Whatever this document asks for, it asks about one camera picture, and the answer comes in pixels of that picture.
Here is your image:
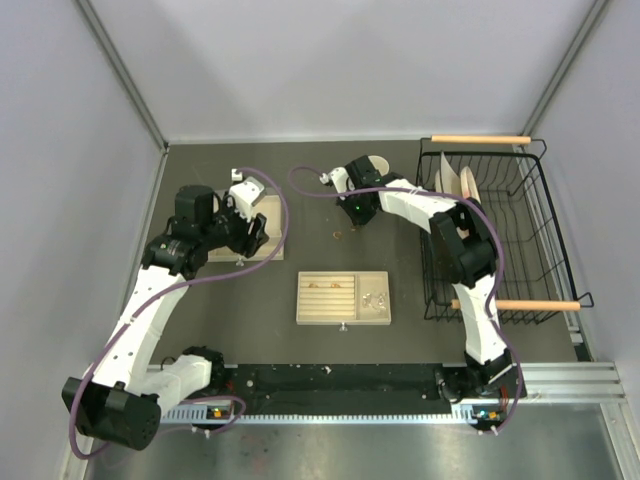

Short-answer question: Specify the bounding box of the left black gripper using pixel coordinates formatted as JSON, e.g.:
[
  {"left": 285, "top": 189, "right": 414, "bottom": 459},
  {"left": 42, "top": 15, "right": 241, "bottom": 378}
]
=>
[{"left": 200, "top": 190, "right": 268, "bottom": 258}]

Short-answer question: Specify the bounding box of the beige jewelry tray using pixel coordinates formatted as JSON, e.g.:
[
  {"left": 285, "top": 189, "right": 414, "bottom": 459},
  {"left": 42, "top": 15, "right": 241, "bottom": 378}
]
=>
[{"left": 296, "top": 271, "right": 392, "bottom": 331}]

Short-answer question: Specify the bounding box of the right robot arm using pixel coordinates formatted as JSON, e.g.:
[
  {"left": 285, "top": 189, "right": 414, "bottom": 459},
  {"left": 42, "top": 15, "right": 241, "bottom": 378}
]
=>
[{"left": 324, "top": 156, "right": 522, "bottom": 396}]

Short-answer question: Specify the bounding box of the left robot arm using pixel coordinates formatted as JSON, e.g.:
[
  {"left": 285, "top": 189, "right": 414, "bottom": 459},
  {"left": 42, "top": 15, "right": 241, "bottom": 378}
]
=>
[{"left": 62, "top": 177, "right": 269, "bottom": 459}]

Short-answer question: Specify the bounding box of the silver jewelry pile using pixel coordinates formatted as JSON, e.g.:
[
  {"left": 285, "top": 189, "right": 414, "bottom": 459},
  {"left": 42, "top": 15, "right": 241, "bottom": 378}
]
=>
[{"left": 362, "top": 291, "right": 388, "bottom": 311}]

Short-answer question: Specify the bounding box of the yellow mug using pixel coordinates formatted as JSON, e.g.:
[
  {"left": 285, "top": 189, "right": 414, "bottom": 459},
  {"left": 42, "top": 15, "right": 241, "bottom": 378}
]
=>
[{"left": 368, "top": 155, "right": 390, "bottom": 175}]

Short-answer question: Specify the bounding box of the cream plate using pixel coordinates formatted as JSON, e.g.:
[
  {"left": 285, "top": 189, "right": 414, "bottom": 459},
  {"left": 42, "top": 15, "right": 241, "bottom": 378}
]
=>
[{"left": 434, "top": 152, "right": 462, "bottom": 196}]

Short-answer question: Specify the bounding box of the pink plate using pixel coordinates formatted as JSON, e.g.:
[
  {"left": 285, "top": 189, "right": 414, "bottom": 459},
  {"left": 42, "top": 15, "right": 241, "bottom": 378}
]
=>
[{"left": 460, "top": 166, "right": 481, "bottom": 202}]

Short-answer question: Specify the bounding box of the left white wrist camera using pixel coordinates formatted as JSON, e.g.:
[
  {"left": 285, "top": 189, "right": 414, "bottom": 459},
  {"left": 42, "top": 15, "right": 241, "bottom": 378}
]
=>
[{"left": 228, "top": 169, "right": 266, "bottom": 221}]

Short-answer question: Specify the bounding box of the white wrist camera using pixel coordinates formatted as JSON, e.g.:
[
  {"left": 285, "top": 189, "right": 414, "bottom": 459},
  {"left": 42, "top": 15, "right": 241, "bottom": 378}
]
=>
[
  {"left": 319, "top": 167, "right": 350, "bottom": 194},
  {"left": 228, "top": 169, "right": 266, "bottom": 221}
]

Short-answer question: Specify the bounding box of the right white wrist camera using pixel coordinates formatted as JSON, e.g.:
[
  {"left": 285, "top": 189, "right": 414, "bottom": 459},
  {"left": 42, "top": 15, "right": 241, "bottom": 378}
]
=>
[{"left": 319, "top": 167, "right": 350, "bottom": 194}]

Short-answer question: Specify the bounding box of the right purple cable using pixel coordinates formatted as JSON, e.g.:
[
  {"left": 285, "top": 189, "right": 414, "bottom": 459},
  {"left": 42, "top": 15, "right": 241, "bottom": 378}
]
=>
[{"left": 289, "top": 166, "right": 524, "bottom": 436}]

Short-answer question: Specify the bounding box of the purple cable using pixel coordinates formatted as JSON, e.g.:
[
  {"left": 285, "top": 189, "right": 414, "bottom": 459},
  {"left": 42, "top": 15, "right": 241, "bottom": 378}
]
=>
[
  {"left": 289, "top": 166, "right": 524, "bottom": 436},
  {"left": 67, "top": 166, "right": 291, "bottom": 460}
]

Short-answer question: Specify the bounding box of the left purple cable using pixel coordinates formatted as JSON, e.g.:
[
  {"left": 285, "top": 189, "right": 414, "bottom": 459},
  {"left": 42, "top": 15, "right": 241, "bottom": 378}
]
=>
[{"left": 67, "top": 166, "right": 291, "bottom": 460}]

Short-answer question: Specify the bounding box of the black wire dish rack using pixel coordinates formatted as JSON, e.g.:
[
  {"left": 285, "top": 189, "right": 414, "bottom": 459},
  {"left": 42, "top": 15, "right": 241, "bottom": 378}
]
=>
[{"left": 416, "top": 138, "right": 595, "bottom": 309}]

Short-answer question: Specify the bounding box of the grey cable duct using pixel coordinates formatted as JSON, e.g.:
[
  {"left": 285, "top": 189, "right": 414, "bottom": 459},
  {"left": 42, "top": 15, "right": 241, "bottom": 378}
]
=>
[{"left": 160, "top": 403, "right": 506, "bottom": 427}]

